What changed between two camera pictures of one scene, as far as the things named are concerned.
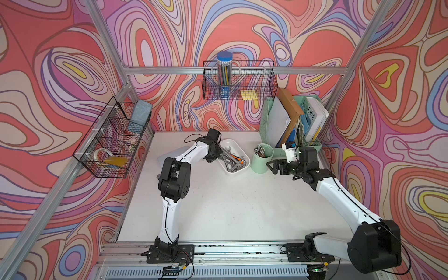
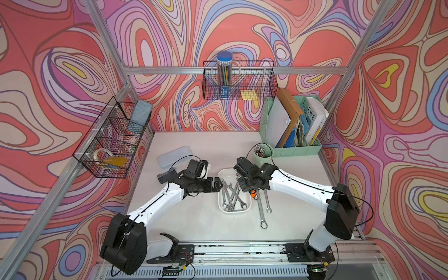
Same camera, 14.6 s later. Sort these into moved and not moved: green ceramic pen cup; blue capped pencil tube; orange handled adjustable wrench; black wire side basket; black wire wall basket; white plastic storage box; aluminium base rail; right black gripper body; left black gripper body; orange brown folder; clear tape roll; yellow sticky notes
Moved: right black gripper body; orange handled adjustable wrench; white plastic storage box; left black gripper body
Not moved: black wire wall basket; clear tape roll; blue capped pencil tube; aluminium base rail; orange brown folder; green ceramic pen cup; yellow sticky notes; black wire side basket
